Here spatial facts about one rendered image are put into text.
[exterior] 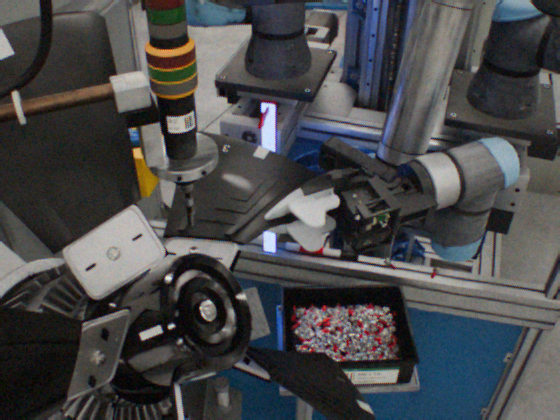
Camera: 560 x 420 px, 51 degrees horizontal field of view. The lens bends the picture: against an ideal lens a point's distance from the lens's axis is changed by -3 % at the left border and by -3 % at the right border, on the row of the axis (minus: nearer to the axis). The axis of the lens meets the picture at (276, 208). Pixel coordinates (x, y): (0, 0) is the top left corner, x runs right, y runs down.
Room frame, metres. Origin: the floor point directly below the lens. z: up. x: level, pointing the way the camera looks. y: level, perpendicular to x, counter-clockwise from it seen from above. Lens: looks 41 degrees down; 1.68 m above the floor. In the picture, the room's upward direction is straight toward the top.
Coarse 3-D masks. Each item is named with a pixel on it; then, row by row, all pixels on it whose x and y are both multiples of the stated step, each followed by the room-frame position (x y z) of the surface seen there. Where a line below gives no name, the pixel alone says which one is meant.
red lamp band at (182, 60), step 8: (152, 56) 0.46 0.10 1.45; (160, 56) 0.46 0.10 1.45; (176, 56) 0.46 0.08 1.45; (184, 56) 0.47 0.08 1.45; (192, 56) 0.47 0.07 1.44; (152, 64) 0.46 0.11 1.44; (160, 64) 0.46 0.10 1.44; (168, 64) 0.46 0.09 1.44; (176, 64) 0.46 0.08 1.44; (184, 64) 0.46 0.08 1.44
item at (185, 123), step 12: (156, 96) 0.47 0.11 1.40; (192, 96) 0.48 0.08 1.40; (168, 108) 0.46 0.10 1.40; (180, 108) 0.47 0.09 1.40; (192, 108) 0.47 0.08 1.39; (168, 120) 0.46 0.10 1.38; (180, 120) 0.46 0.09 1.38; (192, 120) 0.47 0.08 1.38; (168, 132) 0.47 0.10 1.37; (180, 132) 0.46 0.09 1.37; (192, 132) 0.47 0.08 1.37; (168, 144) 0.47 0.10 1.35; (180, 144) 0.47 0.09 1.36; (192, 144) 0.47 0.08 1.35; (168, 156) 0.47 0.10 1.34; (180, 156) 0.47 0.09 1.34; (192, 156) 0.47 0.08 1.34
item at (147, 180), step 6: (138, 150) 0.86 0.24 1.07; (138, 156) 0.84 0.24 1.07; (138, 162) 0.84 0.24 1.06; (144, 162) 0.84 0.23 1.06; (138, 168) 0.84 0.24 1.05; (144, 168) 0.84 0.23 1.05; (138, 174) 0.84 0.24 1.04; (144, 174) 0.84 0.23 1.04; (150, 174) 0.85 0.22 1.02; (144, 180) 0.83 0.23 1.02; (150, 180) 0.85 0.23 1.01; (156, 180) 0.87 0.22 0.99; (144, 186) 0.83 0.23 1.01; (150, 186) 0.85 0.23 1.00; (144, 192) 0.83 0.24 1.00; (150, 192) 0.84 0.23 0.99
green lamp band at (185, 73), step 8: (192, 64) 0.47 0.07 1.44; (152, 72) 0.47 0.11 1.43; (160, 72) 0.46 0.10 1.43; (168, 72) 0.46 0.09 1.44; (176, 72) 0.46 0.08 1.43; (184, 72) 0.46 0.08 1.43; (192, 72) 0.47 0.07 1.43; (160, 80) 0.46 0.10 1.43; (168, 80) 0.46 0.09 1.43; (176, 80) 0.46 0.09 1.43
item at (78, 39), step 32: (32, 32) 0.58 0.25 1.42; (64, 32) 0.59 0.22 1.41; (96, 32) 0.60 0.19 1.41; (0, 64) 0.54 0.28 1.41; (64, 64) 0.56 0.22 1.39; (96, 64) 0.57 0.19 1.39; (32, 96) 0.52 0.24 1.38; (0, 128) 0.49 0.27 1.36; (32, 128) 0.50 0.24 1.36; (64, 128) 0.50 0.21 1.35; (96, 128) 0.51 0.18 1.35; (0, 160) 0.47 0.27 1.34; (32, 160) 0.47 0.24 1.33; (64, 160) 0.48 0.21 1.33; (96, 160) 0.48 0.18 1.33; (128, 160) 0.49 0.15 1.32; (0, 192) 0.45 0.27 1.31; (32, 192) 0.45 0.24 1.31; (64, 192) 0.46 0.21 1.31; (96, 192) 0.46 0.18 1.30; (128, 192) 0.47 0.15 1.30; (32, 224) 0.43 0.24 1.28; (64, 224) 0.43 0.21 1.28; (96, 224) 0.44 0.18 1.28
